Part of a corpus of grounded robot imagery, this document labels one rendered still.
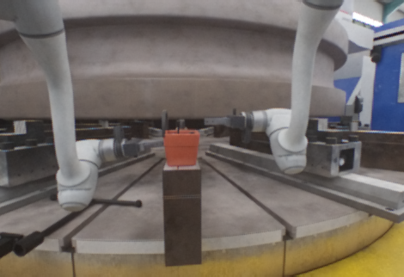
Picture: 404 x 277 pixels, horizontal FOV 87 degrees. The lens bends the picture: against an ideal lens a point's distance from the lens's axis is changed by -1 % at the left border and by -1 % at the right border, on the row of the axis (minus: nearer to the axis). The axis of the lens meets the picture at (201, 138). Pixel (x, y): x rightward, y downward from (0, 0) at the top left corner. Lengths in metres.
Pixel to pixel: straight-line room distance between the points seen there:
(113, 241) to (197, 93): 0.99
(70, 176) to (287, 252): 1.10
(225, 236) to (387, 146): 2.08
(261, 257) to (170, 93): 1.10
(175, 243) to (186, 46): 1.29
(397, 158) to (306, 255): 1.66
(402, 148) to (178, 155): 2.37
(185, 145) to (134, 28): 1.16
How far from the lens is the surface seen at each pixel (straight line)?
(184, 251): 0.92
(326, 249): 1.57
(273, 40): 2.00
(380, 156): 2.83
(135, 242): 1.14
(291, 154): 0.82
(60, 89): 0.74
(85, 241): 1.23
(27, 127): 1.85
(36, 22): 0.66
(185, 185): 0.80
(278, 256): 1.35
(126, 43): 1.77
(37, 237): 1.27
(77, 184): 0.81
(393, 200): 1.61
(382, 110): 6.09
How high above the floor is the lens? 0.89
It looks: 7 degrees down
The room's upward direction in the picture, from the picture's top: straight up
